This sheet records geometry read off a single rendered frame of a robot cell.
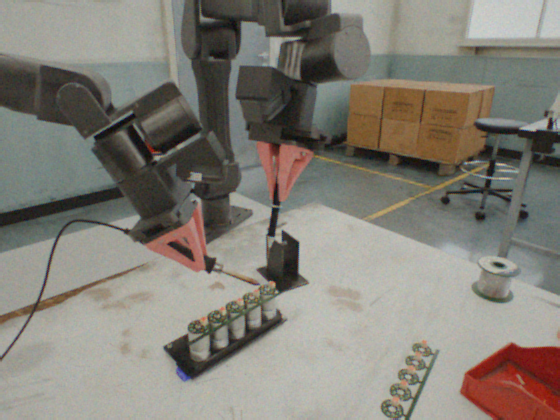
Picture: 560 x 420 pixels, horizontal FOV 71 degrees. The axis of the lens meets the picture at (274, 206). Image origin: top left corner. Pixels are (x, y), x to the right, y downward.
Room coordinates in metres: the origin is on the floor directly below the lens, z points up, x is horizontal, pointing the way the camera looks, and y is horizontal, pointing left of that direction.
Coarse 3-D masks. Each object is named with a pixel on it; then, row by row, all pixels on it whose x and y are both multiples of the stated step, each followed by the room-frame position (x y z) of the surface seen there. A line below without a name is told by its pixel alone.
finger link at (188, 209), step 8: (184, 200) 0.46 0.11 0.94; (184, 208) 0.45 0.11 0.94; (192, 208) 0.47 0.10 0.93; (200, 208) 0.49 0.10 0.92; (184, 216) 0.43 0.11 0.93; (192, 216) 0.48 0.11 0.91; (200, 216) 0.48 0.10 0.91; (176, 224) 0.43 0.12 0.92; (184, 224) 0.43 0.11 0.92; (200, 224) 0.48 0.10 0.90; (200, 232) 0.48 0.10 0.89; (176, 240) 0.48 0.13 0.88; (200, 240) 0.48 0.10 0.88
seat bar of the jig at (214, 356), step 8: (264, 320) 0.44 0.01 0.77; (272, 320) 0.44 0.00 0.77; (280, 320) 0.45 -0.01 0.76; (248, 328) 0.42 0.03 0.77; (256, 328) 0.42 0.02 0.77; (264, 328) 0.43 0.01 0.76; (248, 336) 0.41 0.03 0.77; (232, 344) 0.40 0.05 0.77; (240, 344) 0.40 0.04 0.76; (216, 352) 0.38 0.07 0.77; (224, 352) 0.39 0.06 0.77; (192, 360) 0.37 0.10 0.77; (208, 360) 0.37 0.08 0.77; (216, 360) 0.38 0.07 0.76; (192, 368) 0.36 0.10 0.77; (200, 368) 0.36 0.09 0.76
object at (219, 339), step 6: (210, 324) 0.39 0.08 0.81; (216, 324) 0.39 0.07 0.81; (216, 330) 0.39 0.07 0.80; (222, 330) 0.39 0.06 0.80; (210, 336) 0.39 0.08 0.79; (216, 336) 0.39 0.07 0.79; (222, 336) 0.39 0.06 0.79; (210, 342) 0.39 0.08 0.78; (216, 342) 0.39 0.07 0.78; (222, 342) 0.39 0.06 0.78; (216, 348) 0.39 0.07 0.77; (222, 348) 0.39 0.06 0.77
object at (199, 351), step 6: (192, 336) 0.37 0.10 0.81; (198, 336) 0.37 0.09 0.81; (198, 342) 0.37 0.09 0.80; (204, 342) 0.37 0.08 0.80; (192, 348) 0.37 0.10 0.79; (198, 348) 0.37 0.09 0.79; (204, 348) 0.37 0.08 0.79; (192, 354) 0.37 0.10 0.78; (198, 354) 0.37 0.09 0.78; (204, 354) 0.37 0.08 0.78; (198, 360) 0.37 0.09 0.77; (204, 360) 0.37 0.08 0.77
